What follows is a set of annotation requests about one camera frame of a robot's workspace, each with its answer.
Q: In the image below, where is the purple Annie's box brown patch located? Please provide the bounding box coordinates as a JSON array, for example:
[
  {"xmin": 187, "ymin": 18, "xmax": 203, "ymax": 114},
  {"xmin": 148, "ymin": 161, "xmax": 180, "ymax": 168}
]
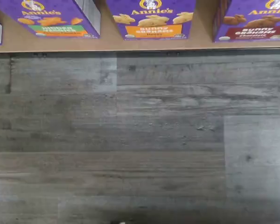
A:
[{"xmin": 212, "ymin": 0, "xmax": 280, "ymax": 43}]

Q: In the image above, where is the brown wooden shelf board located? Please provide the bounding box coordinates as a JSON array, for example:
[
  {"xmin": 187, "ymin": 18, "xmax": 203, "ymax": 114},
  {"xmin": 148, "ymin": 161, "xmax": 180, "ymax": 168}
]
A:
[{"xmin": 0, "ymin": 0, "xmax": 280, "ymax": 53}]

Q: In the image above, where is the purple Annie's box orange patch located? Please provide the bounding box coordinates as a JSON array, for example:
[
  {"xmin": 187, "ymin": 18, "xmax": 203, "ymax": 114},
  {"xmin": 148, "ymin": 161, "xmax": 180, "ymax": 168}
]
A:
[{"xmin": 106, "ymin": 0, "xmax": 196, "ymax": 41}]

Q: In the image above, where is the purple Annie's box green patch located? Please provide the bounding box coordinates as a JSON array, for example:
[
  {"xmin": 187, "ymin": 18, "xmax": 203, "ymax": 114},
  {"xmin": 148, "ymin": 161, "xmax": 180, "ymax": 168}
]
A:
[{"xmin": 0, "ymin": 0, "xmax": 101, "ymax": 39}]

